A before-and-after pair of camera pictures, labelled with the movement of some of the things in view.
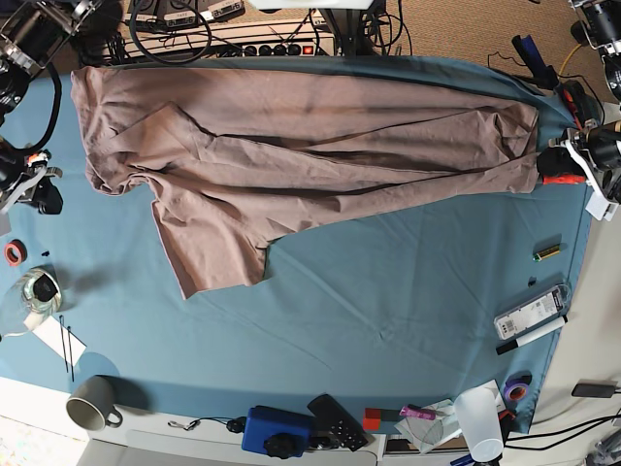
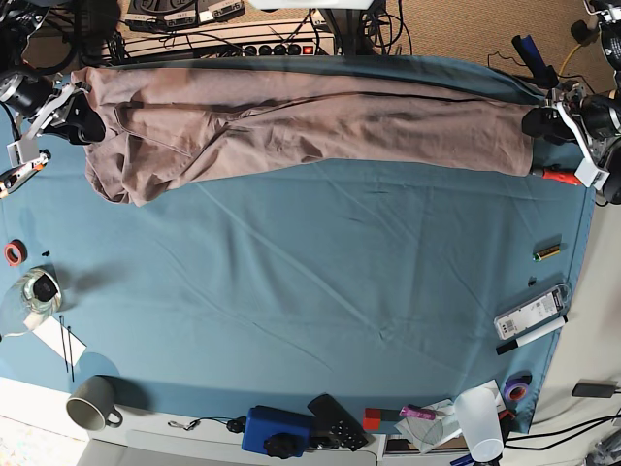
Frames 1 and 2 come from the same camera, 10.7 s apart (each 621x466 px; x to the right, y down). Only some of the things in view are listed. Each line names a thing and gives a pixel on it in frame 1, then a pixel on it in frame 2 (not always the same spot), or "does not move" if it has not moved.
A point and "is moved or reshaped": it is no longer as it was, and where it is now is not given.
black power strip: [278, 49] does not move
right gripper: [600, 148] → [596, 118]
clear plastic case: [533, 315] does not move
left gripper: [23, 174] → [41, 102]
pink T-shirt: [234, 157] is moved or reshaped
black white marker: [533, 335] does not move
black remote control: [337, 426] does not move
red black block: [373, 417] does not move
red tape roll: [16, 252] does not move
